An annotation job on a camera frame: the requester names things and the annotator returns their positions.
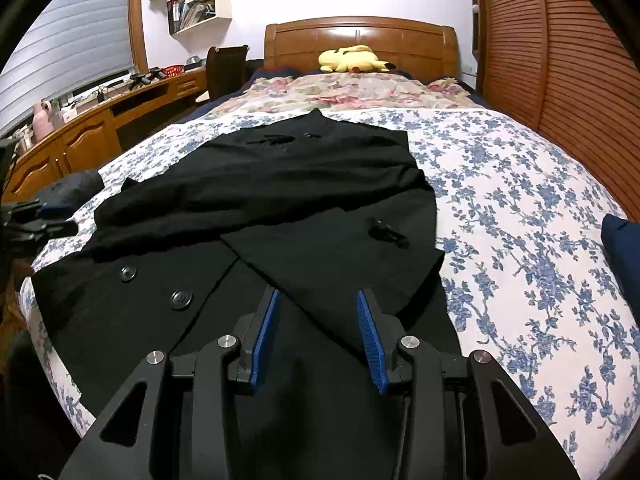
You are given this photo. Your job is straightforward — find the navy folded cloth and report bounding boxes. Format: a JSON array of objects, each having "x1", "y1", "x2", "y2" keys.
[{"x1": 601, "y1": 214, "x2": 640, "y2": 306}]

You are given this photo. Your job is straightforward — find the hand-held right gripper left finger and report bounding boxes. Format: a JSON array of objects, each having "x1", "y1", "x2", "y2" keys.
[{"x1": 59, "y1": 286, "x2": 283, "y2": 480}]

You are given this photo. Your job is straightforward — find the dark grey folded clothes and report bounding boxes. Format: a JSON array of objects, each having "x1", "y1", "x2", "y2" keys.
[{"x1": 37, "y1": 170, "x2": 104, "y2": 211}]

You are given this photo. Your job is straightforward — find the wooden bed headboard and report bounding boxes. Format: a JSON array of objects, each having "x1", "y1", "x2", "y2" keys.
[{"x1": 263, "y1": 16, "x2": 461, "y2": 83}]

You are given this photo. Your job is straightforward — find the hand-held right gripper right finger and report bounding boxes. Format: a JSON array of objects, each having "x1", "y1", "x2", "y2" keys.
[{"x1": 356, "y1": 289, "x2": 581, "y2": 480}]

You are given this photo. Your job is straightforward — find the pink floral quilt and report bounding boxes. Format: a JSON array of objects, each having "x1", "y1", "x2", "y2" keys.
[{"x1": 202, "y1": 72, "x2": 483, "y2": 121}]

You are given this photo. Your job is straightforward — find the grey window blind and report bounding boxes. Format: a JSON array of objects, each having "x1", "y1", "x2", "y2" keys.
[{"x1": 0, "y1": 0, "x2": 136, "y2": 136}]

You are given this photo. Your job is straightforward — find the blue floral bed sheet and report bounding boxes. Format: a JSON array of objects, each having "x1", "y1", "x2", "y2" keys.
[{"x1": 20, "y1": 107, "x2": 631, "y2": 476}]

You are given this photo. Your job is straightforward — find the wooden window frame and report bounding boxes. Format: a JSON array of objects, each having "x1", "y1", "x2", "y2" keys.
[{"x1": 127, "y1": 0, "x2": 150, "y2": 73}]

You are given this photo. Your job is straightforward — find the yellow plush toy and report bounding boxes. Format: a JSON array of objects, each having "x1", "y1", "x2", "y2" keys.
[{"x1": 318, "y1": 45, "x2": 397, "y2": 74}]

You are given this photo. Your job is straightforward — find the black button coat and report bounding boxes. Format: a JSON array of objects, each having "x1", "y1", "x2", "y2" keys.
[{"x1": 31, "y1": 108, "x2": 463, "y2": 480}]

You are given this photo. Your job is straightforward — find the wooden louvered wardrobe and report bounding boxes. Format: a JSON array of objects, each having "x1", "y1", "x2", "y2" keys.
[{"x1": 470, "y1": 0, "x2": 640, "y2": 221}]

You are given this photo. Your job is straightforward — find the pink vase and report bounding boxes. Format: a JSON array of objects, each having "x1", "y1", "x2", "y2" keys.
[{"x1": 32, "y1": 100, "x2": 53, "y2": 136}]

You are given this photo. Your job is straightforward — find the dark wooden chair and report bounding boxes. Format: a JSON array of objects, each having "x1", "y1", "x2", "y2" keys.
[{"x1": 206, "y1": 45, "x2": 250, "y2": 101}]

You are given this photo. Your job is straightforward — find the wooden desk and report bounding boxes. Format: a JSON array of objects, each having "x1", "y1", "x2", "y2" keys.
[{"x1": 0, "y1": 67, "x2": 208, "y2": 206}]

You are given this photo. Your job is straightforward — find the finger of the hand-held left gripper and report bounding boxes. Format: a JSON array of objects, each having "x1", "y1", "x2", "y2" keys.
[
  {"x1": 2, "y1": 199, "x2": 77, "y2": 222},
  {"x1": 4, "y1": 220, "x2": 81, "y2": 250}
]

